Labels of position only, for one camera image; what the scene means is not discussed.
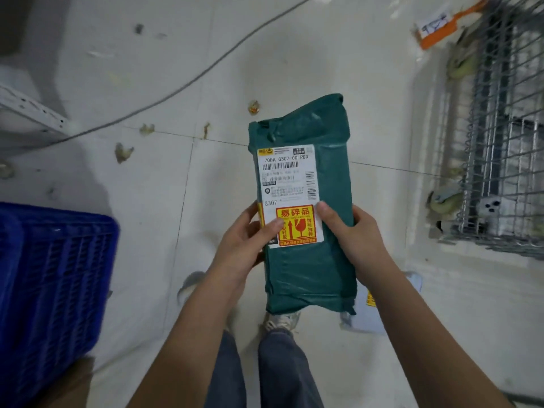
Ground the person's left grey shoe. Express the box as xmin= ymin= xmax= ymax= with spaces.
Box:
xmin=177 ymin=270 xmax=209 ymax=305

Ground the person's right grey shoe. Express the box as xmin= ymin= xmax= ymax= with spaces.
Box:
xmin=261 ymin=311 xmax=301 ymax=335

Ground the person's left hand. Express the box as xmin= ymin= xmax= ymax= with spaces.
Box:
xmin=207 ymin=201 xmax=286 ymax=294

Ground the person's left leg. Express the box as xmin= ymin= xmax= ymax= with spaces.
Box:
xmin=203 ymin=329 xmax=247 ymax=408

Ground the white grey poly mailer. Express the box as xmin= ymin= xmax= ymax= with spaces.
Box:
xmin=339 ymin=270 xmax=424 ymax=336

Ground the person's right hand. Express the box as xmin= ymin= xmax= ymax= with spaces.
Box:
xmin=315 ymin=201 xmax=400 ymax=290

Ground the grey floor cable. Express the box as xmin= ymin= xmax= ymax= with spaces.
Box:
xmin=42 ymin=0 xmax=317 ymax=145

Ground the person's left forearm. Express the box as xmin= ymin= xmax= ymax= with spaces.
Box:
xmin=127 ymin=267 xmax=256 ymax=408

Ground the dark green poly mailer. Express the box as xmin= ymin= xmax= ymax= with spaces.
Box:
xmin=248 ymin=93 xmax=358 ymax=316

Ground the person's leg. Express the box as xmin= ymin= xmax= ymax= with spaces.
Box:
xmin=258 ymin=329 xmax=325 ymax=408
xmin=203 ymin=329 xmax=247 ymax=408

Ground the person's grey shoe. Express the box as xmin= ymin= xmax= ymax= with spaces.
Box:
xmin=261 ymin=311 xmax=301 ymax=335
xmin=177 ymin=270 xmax=209 ymax=305

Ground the blue plastic crate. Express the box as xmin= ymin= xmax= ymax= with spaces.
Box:
xmin=0 ymin=202 xmax=121 ymax=408

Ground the white smartphone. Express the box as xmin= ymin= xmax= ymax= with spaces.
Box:
xmin=475 ymin=195 xmax=517 ymax=236

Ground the white metal shelf rack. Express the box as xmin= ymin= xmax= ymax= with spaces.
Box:
xmin=0 ymin=82 xmax=71 ymax=137

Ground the metal wire cart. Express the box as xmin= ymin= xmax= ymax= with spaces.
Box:
xmin=427 ymin=0 xmax=544 ymax=260

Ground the person's right leg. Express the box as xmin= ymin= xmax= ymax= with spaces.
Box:
xmin=258 ymin=329 xmax=325 ymax=408

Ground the person's right forearm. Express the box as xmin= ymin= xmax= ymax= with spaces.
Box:
xmin=356 ymin=265 xmax=515 ymax=408

